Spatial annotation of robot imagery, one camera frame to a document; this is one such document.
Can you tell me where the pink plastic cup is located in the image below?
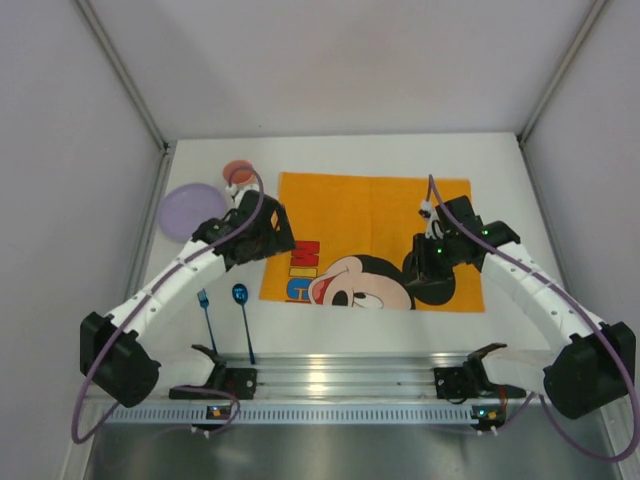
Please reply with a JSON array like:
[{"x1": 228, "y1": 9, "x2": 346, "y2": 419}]
[{"x1": 222, "y1": 159, "x2": 258, "y2": 199}]

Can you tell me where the orange cartoon mouse placemat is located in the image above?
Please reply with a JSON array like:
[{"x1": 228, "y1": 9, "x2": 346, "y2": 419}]
[{"x1": 260, "y1": 172, "x2": 485, "y2": 313}]

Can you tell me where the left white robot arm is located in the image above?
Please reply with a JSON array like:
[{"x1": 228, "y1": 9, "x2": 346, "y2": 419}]
[{"x1": 80, "y1": 189, "x2": 295, "y2": 407}]

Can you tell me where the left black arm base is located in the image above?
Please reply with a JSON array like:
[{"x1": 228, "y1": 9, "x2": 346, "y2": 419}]
[{"x1": 169, "y1": 344, "x2": 257, "y2": 400}]

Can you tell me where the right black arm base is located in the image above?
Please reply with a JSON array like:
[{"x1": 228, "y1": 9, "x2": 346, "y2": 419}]
[{"x1": 433, "y1": 343, "x2": 506, "y2": 404}]

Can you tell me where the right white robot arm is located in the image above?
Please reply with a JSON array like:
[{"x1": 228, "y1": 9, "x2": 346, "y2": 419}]
[{"x1": 403, "y1": 196, "x2": 636, "y2": 419}]

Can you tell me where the blue metal spoon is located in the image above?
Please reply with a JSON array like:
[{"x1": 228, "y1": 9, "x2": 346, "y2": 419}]
[{"x1": 232, "y1": 283, "x2": 256, "y2": 365}]

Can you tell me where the purple plastic plate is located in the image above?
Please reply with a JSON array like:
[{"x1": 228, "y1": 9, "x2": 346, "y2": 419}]
[{"x1": 157, "y1": 183, "x2": 227, "y2": 243}]

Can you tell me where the blue metal fork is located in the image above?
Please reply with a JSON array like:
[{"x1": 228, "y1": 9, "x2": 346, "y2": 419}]
[{"x1": 197, "y1": 289, "x2": 217, "y2": 352}]

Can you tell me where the aluminium mounting rail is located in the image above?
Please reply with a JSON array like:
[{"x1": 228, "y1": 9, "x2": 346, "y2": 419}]
[{"x1": 79, "y1": 351, "x2": 624, "y2": 404}]

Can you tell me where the perforated cable tray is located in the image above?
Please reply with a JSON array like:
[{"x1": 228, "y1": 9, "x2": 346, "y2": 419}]
[{"x1": 107, "y1": 402, "x2": 506, "y2": 426}]

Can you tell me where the left aluminium frame post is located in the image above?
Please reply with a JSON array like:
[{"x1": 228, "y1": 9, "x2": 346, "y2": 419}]
[{"x1": 74, "y1": 0, "x2": 174, "y2": 151}]

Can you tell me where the aluminium frame post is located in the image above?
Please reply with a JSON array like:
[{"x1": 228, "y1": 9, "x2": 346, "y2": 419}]
[
  {"x1": 74, "y1": 0, "x2": 174, "y2": 151},
  {"x1": 516, "y1": 0, "x2": 614, "y2": 144}
]

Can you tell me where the right aluminium frame post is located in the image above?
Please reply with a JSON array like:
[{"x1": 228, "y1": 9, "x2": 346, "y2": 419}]
[{"x1": 516, "y1": 0, "x2": 614, "y2": 144}]

